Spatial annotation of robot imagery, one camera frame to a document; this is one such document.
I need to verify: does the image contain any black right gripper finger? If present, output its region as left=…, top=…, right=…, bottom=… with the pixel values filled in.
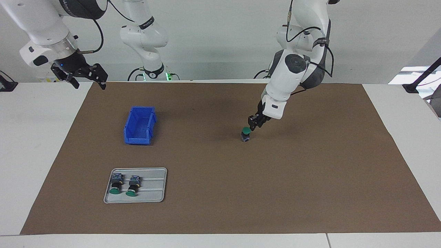
left=86, top=63, right=109, bottom=91
left=50, top=65, right=81, bottom=90

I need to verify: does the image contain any brown paper table mat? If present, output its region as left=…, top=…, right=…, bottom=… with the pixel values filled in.
left=20, top=82, right=441, bottom=235

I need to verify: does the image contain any blue plastic bin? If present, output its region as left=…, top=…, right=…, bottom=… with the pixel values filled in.
left=123, top=106, right=157, bottom=145

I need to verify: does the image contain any grey metal tray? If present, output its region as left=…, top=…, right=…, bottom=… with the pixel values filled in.
left=103, top=167, right=168, bottom=204

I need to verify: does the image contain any black stand pole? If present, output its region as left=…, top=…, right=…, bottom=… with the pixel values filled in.
left=402, top=57, right=441, bottom=94

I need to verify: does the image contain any dark grey chair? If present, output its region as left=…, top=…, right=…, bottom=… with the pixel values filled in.
left=423, top=93, right=441, bottom=117

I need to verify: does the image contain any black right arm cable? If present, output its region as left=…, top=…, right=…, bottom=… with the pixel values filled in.
left=78, top=0, right=135, bottom=55

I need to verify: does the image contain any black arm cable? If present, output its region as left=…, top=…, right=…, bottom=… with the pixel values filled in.
left=285, top=0, right=335, bottom=96
left=78, top=0, right=135, bottom=55

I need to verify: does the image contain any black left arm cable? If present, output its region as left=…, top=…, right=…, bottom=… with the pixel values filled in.
left=285, top=0, right=335, bottom=96

